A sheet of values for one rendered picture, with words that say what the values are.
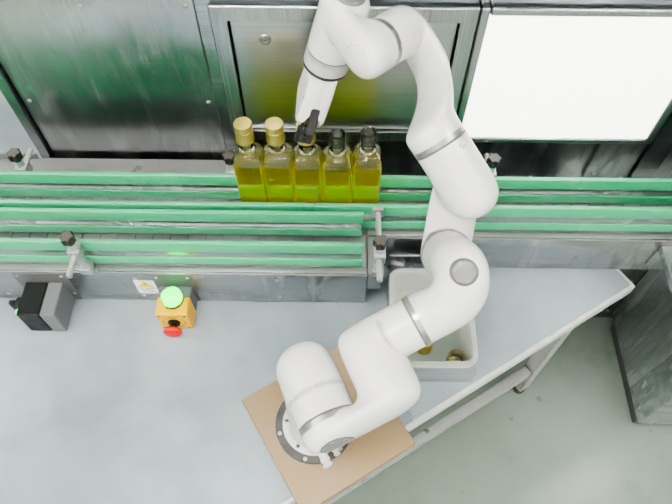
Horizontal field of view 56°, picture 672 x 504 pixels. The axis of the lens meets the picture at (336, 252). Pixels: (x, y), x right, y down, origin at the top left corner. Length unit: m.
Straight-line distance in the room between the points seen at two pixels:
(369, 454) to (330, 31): 0.78
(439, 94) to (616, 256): 0.71
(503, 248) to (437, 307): 0.49
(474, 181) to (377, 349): 0.29
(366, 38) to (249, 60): 0.37
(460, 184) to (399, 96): 0.39
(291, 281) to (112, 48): 0.58
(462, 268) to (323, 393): 0.28
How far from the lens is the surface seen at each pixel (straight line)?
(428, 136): 0.93
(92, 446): 1.39
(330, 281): 1.33
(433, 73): 1.00
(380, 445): 1.28
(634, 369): 2.19
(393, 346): 0.98
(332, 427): 0.96
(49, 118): 1.53
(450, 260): 0.94
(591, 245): 1.47
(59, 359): 1.48
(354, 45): 0.93
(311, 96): 1.05
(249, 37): 1.21
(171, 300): 1.35
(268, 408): 1.31
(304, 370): 0.99
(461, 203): 0.95
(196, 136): 1.47
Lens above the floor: 2.01
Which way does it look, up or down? 59 degrees down
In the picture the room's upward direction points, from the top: straight up
